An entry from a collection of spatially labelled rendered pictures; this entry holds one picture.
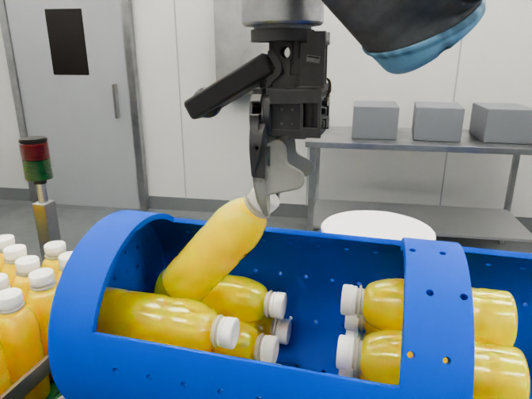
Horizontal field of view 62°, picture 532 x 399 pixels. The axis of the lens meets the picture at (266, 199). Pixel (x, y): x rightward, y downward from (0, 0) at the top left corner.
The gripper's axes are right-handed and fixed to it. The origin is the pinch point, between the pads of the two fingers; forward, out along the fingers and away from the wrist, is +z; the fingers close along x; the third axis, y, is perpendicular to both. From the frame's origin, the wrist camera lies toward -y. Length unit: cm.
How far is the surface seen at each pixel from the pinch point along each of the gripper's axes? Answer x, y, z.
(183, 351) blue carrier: -14.4, -5.5, 13.3
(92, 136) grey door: 303, -251, 52
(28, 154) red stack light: 32, -66, 4
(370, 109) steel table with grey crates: 254, 3, 17
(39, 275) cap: 2.8, -40.2, 17.4
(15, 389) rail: -9.2, -36.3, 29.5
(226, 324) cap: -6.9, -3.4, 14.3
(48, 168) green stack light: 35, -64, 8
